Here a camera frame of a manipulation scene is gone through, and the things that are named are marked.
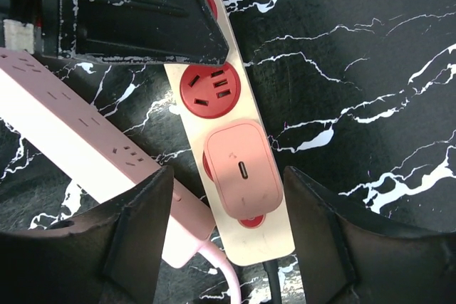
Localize pink power strip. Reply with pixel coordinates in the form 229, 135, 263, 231
1, 48, 224, 268

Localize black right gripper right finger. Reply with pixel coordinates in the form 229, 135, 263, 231
284, 167, 455, 303

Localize black power strip cable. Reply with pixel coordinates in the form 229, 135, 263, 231
262, 260, 283, 304

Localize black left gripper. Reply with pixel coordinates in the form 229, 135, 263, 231
1, 0, 229, 65

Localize pink coiled power cable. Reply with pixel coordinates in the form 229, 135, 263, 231
199, 238, 244, 304

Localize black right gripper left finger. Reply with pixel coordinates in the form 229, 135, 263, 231
1, 167, 174, 303

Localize beige power strip red sockets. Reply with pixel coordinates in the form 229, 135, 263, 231
165, 0, 294, 266

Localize pink plug adapter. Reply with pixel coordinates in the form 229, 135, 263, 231
204, 120, 283, 221

